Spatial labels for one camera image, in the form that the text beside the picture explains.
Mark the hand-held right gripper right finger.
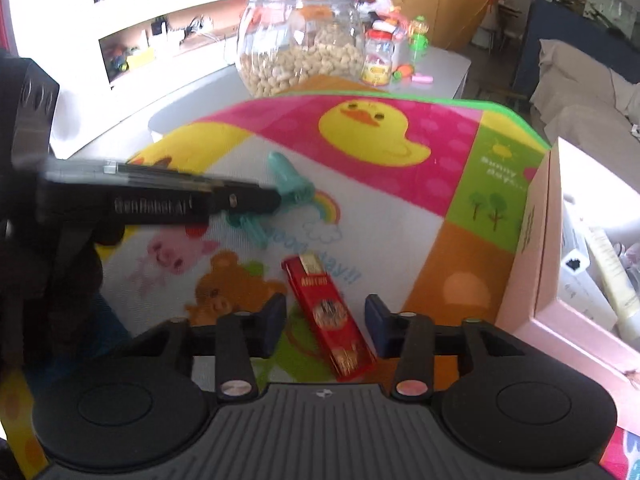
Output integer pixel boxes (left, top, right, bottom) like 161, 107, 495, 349
364, 294, 536, 402

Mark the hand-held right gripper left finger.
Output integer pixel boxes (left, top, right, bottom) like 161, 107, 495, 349
132, 294, 289, 404

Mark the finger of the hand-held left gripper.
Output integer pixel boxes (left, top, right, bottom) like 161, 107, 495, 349
209, 184, 283, 222
106, 162, 227, 193

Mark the teal plastic clip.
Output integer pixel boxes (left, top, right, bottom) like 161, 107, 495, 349
267, 151, 317, 209
225, 212, 274, 250

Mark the red and gold packet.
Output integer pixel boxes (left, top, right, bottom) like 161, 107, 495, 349
281, 252, 377, 382

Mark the pink box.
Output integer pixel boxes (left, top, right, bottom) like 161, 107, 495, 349
495, 137, 640, 437

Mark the white and cream box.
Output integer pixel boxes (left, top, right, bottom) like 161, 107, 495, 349
584, 227, 640, 342

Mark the clear bag with black cable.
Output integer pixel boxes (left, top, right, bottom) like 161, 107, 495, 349
616, 242, 640, 281

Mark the colourful cartoon printed mat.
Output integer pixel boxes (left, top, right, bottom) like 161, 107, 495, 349
0, 89, 640, 480

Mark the glass jar of peanuts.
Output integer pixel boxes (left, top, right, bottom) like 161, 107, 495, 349
236, 0, 367, 100

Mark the small jar with red lid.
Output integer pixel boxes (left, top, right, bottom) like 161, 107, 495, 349
361, 29, 399, 86

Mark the green plastic toy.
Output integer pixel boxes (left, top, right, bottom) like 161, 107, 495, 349
407, 15, 431, 62

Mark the large yellow plush toy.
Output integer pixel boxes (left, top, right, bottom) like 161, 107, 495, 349
400, 0, 507, 52

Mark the grey covered sofa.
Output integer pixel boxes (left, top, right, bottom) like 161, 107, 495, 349
529, 39, 640, 152

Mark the dark blue cloth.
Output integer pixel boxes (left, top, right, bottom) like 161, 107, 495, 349
515, 0, 640, 99

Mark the white wall shelf unit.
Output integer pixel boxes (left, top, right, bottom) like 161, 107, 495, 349
10, 0, 292, 92

